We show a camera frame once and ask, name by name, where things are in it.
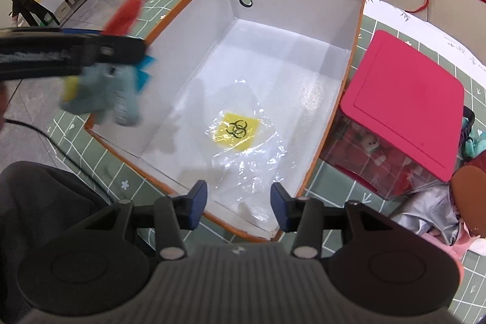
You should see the orange cardboard box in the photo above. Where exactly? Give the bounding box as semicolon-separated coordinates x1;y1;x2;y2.
84;0;367;243

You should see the blue plush toy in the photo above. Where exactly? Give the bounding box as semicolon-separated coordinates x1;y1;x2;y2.
59;0;157;127

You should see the small white plush toy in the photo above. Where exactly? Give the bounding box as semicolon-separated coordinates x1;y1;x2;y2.
358;136;381;158

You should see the brown round object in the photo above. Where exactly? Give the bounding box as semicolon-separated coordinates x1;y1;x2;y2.
450;165;486;238

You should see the clear plastic bag yellow label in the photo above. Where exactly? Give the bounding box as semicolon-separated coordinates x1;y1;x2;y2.
142;77;317;220

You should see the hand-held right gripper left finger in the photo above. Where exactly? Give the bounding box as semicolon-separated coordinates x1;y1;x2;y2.
81;180;209;260

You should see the teal plush doll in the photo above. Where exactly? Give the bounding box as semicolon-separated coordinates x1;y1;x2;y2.
465;128;486;161

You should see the navy headband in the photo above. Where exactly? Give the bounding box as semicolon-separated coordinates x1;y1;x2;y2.
459;106;478;159

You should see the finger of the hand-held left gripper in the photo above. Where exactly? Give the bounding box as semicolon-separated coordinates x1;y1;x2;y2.
87;32;149;66

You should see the black cable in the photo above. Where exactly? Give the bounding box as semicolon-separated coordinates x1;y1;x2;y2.
0;118;112;204

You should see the silver cloth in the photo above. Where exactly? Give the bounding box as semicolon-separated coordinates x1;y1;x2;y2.
395;183;463;246

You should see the clear box with red lid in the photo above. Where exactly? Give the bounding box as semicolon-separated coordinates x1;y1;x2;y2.
319;30;466;201

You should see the pink cloth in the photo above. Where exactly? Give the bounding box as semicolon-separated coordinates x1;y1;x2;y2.
425;227;486;281

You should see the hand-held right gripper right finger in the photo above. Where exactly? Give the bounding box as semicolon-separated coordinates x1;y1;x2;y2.
270;183;395;259

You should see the green grid table mat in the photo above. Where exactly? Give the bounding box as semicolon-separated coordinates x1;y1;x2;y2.
46;0;486;324

